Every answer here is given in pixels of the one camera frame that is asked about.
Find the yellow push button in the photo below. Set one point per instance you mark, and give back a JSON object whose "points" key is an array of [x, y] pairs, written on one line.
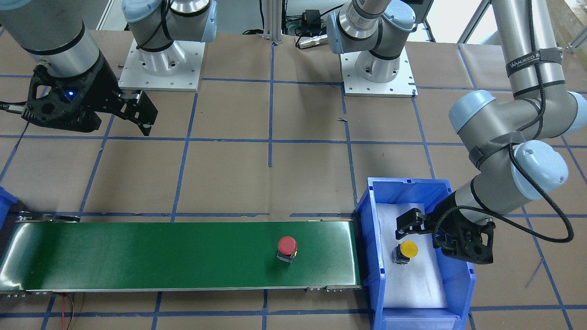
{"points": [[404, 252]]}

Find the red push button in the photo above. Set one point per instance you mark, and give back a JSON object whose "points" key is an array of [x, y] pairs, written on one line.
{"points": [[287, 249]]}

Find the white foam pad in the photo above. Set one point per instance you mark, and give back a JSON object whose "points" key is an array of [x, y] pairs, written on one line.
{"points": [[417, 284]]}

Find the blue bin with white foam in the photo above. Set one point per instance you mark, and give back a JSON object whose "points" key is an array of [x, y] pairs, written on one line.
{"points": [[458, 276]]}

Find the far blue plastic bin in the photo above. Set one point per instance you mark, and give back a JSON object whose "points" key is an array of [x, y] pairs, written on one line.
{"points": [[7, 200]]}

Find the green conveyor belt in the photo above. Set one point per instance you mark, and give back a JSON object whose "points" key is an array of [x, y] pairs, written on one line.
{"points": [[86, 257]]}

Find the aluminium frame post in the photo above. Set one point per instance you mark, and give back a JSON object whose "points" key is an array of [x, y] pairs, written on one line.
{"points": [[272, 20]]}

